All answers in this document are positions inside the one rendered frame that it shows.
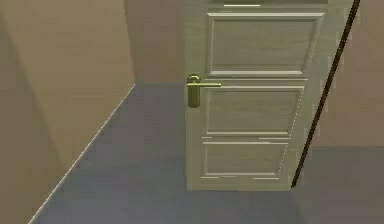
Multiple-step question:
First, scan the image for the pale wooden panelled room door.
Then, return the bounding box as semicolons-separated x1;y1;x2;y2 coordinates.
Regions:
181;0;362;193

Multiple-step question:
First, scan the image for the brass door lever handle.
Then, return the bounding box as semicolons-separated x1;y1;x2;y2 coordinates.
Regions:
185;73;223;109

